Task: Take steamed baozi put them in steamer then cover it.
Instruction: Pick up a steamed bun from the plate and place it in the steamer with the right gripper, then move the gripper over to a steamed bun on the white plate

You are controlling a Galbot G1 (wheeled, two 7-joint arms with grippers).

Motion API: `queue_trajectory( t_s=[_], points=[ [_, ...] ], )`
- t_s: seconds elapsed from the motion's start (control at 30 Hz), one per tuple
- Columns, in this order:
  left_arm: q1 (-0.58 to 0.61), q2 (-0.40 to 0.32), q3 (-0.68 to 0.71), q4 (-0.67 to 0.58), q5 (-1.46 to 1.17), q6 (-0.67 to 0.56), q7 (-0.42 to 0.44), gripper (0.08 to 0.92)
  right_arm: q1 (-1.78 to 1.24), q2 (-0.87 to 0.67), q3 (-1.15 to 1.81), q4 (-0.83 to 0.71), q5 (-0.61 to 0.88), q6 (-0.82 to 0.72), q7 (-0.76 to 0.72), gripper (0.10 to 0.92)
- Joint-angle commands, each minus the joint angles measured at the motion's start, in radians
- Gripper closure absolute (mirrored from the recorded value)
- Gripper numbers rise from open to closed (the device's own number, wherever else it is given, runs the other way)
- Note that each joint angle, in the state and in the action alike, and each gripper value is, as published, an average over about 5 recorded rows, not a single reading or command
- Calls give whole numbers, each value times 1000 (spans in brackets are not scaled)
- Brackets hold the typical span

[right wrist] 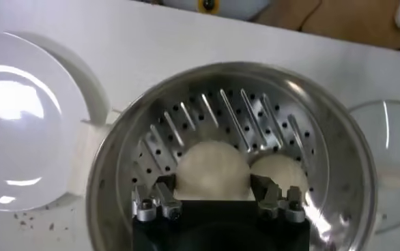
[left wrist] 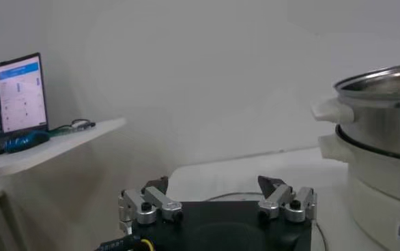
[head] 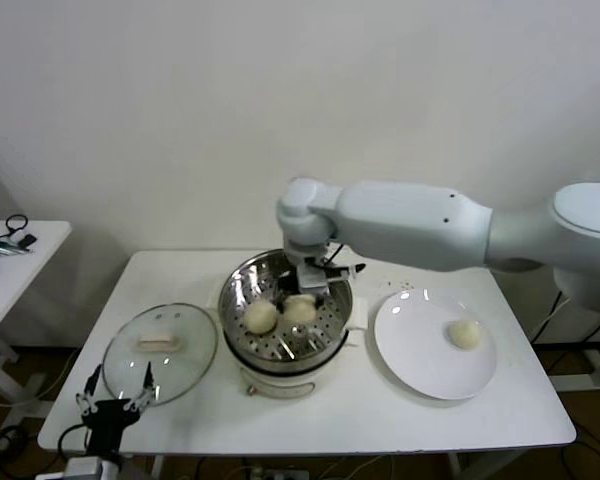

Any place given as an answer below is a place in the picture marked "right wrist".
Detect round glass lid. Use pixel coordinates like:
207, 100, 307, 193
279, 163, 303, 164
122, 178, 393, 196
348, 99, 400, 235

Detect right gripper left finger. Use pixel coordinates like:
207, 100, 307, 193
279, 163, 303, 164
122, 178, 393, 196
131, 173, 184, 223

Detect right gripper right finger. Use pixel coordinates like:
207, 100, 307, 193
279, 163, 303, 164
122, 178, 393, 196
250, 173, 306, 223

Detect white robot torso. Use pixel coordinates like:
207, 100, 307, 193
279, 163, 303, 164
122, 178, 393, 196
161, 0, 272, 21

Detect round white plate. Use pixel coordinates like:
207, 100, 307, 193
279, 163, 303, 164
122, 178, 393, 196
0, 29, 91, 212

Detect scattered brown crumbs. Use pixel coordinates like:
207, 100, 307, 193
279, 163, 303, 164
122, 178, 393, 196
13, 211, 56, 231

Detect perforated steel steamer basket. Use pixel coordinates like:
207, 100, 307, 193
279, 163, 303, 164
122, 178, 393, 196
85, 61, 378, 251

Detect white steamed baozi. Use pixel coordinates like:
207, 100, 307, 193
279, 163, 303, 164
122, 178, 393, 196
174, 140, 252, 201
250, 153, 310, 202

